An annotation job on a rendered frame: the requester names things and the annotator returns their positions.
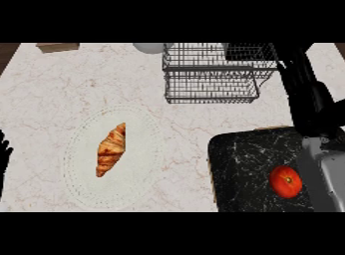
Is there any red tomato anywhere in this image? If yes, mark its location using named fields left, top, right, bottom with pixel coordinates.
left=268, top=164, right=303, bottom=199

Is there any black wire tiered basket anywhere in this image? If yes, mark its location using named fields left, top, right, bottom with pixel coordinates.
left=161, top=42, right=280, bottom=105

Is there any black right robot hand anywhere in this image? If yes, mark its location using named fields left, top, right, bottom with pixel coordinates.
left=269, top=42, right=345, bottom=139

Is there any golden brown croissant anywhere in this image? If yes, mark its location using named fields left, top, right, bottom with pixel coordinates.
left=95, top=122, right=127, bottom=178

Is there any black marble tray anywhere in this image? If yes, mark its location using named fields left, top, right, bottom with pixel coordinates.
left=206, top=126, right=317, bottom=213

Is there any white round plate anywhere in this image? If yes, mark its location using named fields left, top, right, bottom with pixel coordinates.
left=62, top=105, right=164, bottom=211

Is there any brown wooden block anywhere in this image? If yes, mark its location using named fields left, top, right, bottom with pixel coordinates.
left=36, top=42, right=81, bottom=54

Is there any pale grey round object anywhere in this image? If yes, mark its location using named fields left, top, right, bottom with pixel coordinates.
left=132, top=42, right=172, bottom=55

